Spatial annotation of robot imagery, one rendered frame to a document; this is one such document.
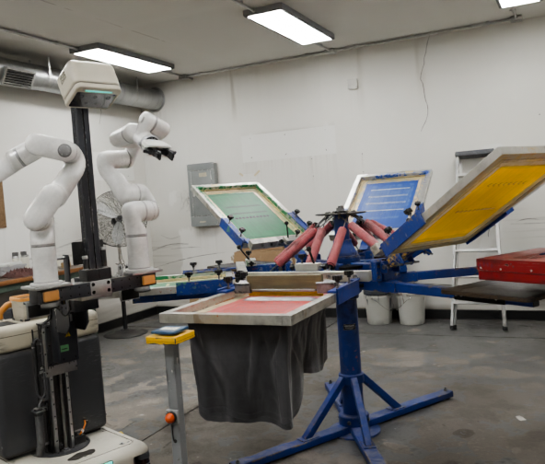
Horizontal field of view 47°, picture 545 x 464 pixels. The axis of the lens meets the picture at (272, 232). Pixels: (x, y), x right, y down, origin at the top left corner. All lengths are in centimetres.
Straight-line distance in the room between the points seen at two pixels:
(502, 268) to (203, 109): 579
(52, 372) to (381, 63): 510
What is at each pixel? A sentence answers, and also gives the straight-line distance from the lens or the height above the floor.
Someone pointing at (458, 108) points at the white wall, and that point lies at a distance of 691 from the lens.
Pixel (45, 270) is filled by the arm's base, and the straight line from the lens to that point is 266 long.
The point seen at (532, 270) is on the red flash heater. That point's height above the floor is 107.
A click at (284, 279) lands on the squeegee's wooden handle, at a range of 293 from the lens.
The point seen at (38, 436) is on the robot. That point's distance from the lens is 330.
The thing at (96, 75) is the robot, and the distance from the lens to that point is 272.
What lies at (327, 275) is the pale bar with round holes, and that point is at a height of 102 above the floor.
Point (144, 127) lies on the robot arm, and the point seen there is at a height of 176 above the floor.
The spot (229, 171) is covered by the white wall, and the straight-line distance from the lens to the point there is 778.
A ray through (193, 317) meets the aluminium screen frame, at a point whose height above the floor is 98.
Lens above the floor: 142
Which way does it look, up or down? 3 degrees down
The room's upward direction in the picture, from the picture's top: 4 degrees counter-clockwise
